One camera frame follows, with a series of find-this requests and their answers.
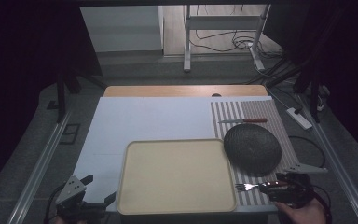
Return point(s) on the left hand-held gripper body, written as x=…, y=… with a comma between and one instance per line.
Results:
x=74, y=207

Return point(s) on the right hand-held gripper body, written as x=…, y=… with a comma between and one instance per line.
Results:
x=298, y=193

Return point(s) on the person's left hand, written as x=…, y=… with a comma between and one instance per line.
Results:
x=70, y=221

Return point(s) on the person's right hand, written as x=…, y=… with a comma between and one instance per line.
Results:
x=304, y=214

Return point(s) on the dark round plate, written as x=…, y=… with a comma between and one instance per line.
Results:
x=252, y=148

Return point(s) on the black floor socket plate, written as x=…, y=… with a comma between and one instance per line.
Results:
x=70, y=133

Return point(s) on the white power strip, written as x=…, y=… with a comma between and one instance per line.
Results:
x=299, y=118

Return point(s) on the striped placemat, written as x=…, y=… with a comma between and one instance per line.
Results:
x=270, y=109

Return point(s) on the beige plastic tray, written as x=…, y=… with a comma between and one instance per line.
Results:
x=177, y=177

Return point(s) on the black stand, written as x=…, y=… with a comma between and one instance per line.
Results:
x=61, y=93
x=314, y=93

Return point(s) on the white table cover sheet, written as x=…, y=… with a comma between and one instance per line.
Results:
x=152, y=118

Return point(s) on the white metal stand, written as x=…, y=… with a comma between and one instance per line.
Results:
x=187, y=37

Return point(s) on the aluminium rail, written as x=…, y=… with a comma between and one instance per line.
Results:
x=338, y=161
x=38, y=168

